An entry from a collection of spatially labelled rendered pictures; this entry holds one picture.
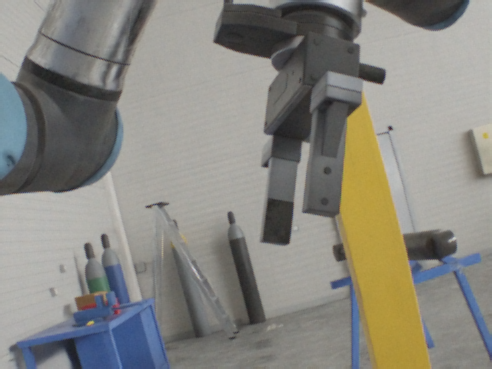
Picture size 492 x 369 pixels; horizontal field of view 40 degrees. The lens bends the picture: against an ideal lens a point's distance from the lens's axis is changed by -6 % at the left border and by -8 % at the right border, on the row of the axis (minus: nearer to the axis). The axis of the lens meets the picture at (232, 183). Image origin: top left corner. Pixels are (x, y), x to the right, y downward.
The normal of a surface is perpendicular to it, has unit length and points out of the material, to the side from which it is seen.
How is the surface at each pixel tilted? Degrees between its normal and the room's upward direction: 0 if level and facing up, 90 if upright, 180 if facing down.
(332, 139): 111
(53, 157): 128
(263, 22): 84
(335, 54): 84
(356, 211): 90
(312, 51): 84
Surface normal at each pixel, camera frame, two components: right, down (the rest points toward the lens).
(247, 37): -0.13, 0.95
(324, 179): 0.21, -0.24
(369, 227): -0.05, -0.06
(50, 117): 0.86, -0.27
